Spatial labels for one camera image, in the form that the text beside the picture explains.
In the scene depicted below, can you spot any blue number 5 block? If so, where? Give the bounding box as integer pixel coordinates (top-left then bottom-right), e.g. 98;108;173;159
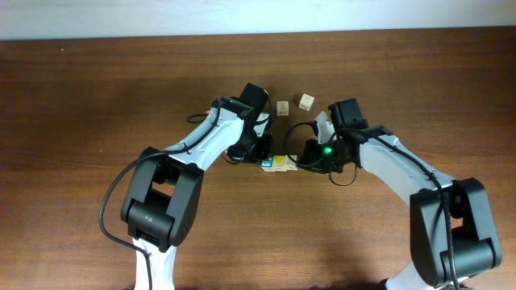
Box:
260;156;275;172

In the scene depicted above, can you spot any yellow letter wooden block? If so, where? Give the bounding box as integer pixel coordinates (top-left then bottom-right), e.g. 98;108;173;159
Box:
273;155;287;172

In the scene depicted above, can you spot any wooden block with red side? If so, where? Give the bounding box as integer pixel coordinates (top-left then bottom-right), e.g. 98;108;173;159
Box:
284;155;298;171

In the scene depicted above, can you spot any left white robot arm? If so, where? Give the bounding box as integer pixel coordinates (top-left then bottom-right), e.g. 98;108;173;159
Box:
120;94;269;289

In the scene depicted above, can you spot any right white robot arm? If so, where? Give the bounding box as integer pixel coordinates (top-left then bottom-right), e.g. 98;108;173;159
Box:
300;109;502;289

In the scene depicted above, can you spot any letter K wooden block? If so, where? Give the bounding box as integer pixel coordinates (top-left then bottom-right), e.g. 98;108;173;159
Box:
277;101;289;116

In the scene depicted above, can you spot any plain wooden block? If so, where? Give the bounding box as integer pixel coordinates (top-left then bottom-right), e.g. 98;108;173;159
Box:
299;93;314;111

